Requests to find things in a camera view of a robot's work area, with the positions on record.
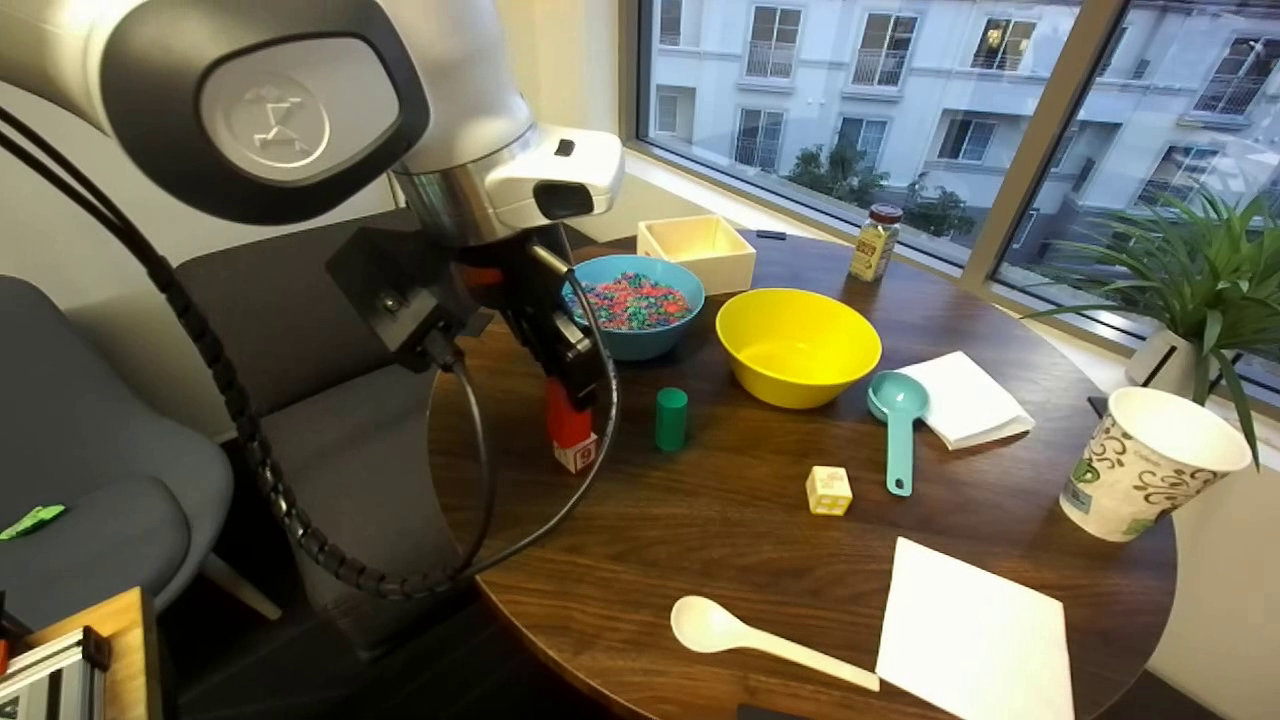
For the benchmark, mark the white planter pot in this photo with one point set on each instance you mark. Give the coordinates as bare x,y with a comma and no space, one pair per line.
1162,366

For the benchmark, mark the green potted plant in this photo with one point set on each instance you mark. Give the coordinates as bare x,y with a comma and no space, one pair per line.
1203,275

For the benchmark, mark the folded white napkin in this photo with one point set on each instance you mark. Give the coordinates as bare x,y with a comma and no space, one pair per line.
967,398

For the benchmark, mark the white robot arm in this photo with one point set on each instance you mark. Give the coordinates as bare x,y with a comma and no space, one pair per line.
264,107

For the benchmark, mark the dark grey armchair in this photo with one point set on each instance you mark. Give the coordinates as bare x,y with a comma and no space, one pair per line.
362,453

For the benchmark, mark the patterned paper cup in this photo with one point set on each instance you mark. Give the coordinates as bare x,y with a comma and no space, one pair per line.
1140,467

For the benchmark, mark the white building outside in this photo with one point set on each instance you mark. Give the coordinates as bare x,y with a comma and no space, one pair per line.
904,73

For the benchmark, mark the blue bowl of coloured beads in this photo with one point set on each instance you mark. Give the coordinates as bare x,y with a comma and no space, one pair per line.
647,305

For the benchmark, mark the wooden box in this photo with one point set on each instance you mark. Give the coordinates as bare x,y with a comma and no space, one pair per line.
126,652

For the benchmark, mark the flat white napkin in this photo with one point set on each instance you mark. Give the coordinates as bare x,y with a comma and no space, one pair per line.
972,643

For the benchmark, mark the blue-grey armchair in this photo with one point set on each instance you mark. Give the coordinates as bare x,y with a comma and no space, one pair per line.
93,453

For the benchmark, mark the green cylinder block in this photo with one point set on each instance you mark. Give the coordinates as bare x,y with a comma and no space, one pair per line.
674,422

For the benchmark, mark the small jar with yellow label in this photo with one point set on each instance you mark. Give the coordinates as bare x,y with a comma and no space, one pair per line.
874,245

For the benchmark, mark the window frame post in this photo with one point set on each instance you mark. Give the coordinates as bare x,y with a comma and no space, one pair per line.
1042,121

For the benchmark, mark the cream square box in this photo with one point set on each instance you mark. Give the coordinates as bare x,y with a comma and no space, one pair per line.
703,245

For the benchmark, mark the white wooden block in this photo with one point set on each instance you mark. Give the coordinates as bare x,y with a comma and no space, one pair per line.
578,457

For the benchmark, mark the aluminium extrusion frame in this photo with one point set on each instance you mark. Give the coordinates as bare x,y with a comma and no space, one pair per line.
47,664

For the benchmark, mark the small green object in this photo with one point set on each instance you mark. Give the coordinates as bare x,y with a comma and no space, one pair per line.
28,522

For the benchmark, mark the yellow bowl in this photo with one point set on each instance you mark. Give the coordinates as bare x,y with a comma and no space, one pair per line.
803,348

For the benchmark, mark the orange block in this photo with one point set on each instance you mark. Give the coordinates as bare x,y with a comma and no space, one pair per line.
570,424

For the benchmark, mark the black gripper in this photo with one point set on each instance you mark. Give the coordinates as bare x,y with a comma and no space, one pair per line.
524,280

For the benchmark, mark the teal measuring scoop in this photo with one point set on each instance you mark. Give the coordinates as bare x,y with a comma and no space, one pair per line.
897,407

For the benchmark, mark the white plastic spoon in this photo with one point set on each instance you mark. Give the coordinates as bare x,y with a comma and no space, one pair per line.
714,626

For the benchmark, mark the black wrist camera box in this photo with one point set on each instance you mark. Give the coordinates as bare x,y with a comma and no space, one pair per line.
394,295

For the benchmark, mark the wooden letter block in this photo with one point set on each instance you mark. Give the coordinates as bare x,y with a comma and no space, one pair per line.
831,491

